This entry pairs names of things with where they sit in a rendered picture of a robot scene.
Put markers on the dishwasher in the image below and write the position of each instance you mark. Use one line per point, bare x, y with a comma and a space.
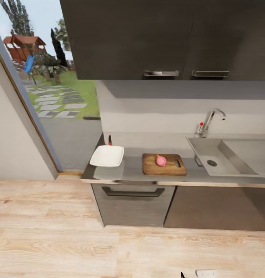
133, 204

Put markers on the vidalia onion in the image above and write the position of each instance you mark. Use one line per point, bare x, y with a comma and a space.
161, 161

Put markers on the drop in sink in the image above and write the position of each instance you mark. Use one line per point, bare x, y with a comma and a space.
229, 156

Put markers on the cutting board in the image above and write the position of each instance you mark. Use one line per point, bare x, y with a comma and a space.
150, 166

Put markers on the cabinet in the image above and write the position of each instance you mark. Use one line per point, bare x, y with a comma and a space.
205, 40

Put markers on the bowl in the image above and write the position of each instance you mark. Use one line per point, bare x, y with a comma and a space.
107, 156

